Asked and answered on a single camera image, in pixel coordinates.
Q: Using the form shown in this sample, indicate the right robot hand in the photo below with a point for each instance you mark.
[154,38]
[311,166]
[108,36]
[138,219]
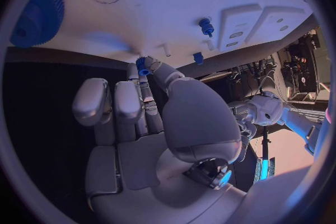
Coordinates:
[199,123]

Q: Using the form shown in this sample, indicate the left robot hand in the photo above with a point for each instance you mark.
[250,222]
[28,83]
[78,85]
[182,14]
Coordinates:
[240,110]

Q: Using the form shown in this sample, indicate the small blue gear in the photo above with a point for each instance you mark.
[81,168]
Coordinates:
[143,71]

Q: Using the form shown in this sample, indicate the large blue gear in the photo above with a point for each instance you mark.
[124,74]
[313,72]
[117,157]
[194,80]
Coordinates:
[39,16]

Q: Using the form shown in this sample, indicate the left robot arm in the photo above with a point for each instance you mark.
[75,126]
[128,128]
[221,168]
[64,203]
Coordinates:
[267,108]

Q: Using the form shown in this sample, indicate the black stand pole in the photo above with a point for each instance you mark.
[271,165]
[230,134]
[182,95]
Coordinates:
[265,144]

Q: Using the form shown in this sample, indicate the glowing light bar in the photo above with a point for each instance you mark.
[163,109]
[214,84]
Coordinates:
[264,169]

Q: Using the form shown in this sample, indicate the equipment rack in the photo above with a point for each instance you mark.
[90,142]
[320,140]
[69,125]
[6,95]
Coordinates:
[301,68]

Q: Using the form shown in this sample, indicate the blue plug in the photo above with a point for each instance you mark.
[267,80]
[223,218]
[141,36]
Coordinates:
[205,27]

